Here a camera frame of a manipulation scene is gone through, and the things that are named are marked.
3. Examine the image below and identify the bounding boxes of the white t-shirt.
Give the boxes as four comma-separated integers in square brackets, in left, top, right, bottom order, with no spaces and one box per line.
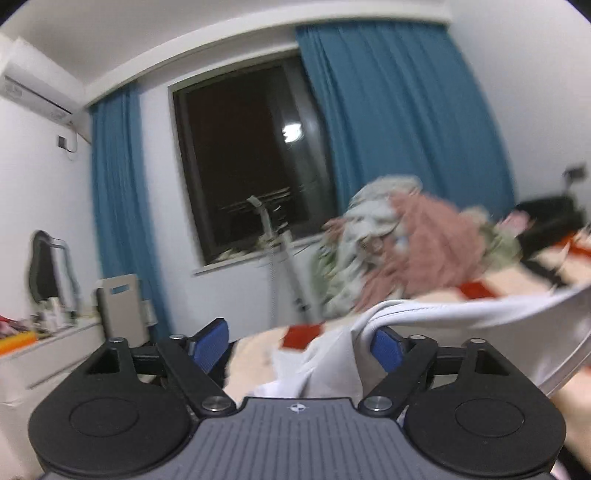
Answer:
[252,286,590,402]

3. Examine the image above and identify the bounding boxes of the grey white crumpled clothes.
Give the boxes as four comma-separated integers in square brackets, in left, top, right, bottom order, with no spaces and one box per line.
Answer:
[311,175,422,318]

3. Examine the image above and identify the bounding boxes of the striped cream red black blanket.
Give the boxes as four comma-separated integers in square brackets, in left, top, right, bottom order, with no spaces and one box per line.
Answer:
[224,237,590,466]

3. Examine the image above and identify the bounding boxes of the beige black chair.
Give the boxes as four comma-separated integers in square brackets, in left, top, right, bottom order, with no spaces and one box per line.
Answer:
[95,274,150,347]

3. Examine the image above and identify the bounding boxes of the pink fluffy blanket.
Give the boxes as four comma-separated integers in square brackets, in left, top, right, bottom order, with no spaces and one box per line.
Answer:
[355,193,485,312]

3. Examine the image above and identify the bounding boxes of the left blue curtain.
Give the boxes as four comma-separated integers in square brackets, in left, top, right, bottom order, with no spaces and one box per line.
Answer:
[91,82,171,341]

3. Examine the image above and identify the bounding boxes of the blue curtain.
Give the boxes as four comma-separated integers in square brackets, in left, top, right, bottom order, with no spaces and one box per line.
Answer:
[91,82,171,341]
[295,21,515,217]

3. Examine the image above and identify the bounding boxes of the green garment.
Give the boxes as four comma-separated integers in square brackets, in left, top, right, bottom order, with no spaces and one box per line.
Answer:
[461,206,522,271]

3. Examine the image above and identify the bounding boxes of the bottles on desk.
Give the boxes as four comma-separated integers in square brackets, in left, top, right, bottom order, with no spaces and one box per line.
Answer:
[36,297,75,333]

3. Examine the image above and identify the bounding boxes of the white desk with drawers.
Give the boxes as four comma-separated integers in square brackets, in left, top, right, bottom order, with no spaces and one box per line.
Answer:
[1,318,103,479]

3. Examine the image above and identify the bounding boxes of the dark mirror on desk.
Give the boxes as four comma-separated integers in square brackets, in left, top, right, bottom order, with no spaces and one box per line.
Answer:
[27,230,81,317]

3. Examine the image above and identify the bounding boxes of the small pink garment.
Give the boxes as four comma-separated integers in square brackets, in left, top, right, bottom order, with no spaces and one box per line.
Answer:
[497,210,534,236]

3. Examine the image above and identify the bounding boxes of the black sofa chair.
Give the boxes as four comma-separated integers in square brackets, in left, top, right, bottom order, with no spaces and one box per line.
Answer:
[515,195,587,257]

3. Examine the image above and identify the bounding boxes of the dark window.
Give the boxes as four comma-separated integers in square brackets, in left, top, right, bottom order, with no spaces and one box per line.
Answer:
[172,55,338,264]

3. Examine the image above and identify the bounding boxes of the right blue curtain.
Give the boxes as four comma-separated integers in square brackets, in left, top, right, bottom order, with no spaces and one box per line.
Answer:
[295,21,515,217]

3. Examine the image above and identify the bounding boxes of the white air conditioner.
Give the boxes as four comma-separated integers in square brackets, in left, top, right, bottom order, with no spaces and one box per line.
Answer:
[1,38,92,143]

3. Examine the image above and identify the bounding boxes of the black wall socket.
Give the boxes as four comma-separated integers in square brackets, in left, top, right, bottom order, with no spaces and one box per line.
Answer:
[562,164,587,185]

